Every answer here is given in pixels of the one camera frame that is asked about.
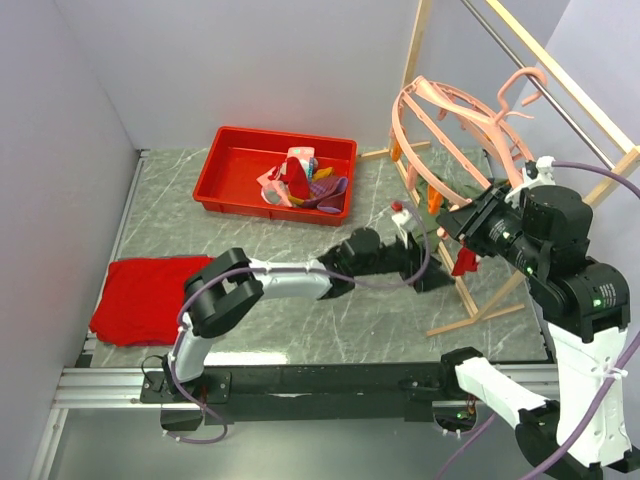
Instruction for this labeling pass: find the wooden drying rack frame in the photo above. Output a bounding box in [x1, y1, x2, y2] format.
[359, 1, 639, 336]

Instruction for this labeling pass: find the pink round sock hanger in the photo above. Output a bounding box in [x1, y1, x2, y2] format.
[389, 67, 551, 241]

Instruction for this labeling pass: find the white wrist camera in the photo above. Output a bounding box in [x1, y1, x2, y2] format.
[522, 156, 555, 189]
[391, 208, 417, 246]

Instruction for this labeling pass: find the red plastic bin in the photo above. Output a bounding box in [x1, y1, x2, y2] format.
[193, 126, 357, 227]

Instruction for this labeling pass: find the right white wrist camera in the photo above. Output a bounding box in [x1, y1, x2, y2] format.
[522, 156, 555, 189]

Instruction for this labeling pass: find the mustard yellow sock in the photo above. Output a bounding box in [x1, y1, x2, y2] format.
[287, 167, 334, 208]

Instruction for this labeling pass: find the pink patterned sock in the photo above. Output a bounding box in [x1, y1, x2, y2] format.
[257, 147, 317, 207]

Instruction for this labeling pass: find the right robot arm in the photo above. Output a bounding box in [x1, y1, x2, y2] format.
[437, 185, 639, 479]

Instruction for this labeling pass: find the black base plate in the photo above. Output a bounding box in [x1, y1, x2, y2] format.
[139, 367, 501, 434]

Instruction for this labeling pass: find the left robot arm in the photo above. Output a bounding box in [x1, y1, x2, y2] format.
[163, 228, 453, 402]

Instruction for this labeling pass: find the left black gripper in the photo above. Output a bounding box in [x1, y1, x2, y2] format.
[354, 231, 455, 295]

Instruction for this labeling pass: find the red folded cloth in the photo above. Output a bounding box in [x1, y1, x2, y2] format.
[89, 256, 213, 347]

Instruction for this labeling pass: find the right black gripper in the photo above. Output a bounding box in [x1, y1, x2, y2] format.
[434, 178, 541, 270]

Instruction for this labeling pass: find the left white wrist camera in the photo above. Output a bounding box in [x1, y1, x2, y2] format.
[391, 208, 417, 246]

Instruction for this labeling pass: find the red sock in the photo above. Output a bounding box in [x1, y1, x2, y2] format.
[451, 247, 481, 277]
[280, 156, 310, 202]

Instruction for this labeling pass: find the olive green sock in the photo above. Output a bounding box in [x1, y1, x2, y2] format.
[414, 173, 485, 255]

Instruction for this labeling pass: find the metal hanging rod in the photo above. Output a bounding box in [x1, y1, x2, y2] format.
[461, 0, 615, 170]

